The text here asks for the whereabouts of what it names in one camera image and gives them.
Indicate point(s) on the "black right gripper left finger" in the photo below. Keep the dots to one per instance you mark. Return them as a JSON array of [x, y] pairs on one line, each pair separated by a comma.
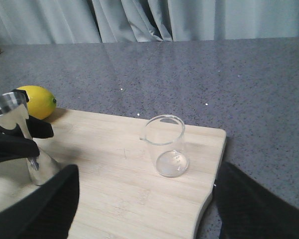
[[47, 213]]

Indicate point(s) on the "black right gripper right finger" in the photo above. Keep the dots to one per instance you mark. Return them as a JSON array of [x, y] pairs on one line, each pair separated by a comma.
[[249, 211]]

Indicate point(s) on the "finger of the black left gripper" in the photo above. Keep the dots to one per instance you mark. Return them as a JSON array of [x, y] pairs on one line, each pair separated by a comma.
[[38, 128], [15, 147]]

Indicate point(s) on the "steel double jigger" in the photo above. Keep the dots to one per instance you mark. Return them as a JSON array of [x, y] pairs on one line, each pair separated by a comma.
[[17, 132]]

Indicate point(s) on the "clear glass beaker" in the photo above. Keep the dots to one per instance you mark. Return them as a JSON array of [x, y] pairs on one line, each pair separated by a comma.
[[165, 139]]

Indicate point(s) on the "yellow lemon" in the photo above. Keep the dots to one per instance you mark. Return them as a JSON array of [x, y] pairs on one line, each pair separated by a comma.
[[41, 102]]

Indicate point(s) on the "wooden cutting board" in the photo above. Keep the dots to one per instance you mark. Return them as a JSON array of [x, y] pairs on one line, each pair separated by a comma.
[[121, 194]]

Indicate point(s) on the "grey curtain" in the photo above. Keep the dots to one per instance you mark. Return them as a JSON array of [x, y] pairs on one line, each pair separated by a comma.
[[107, 21]]

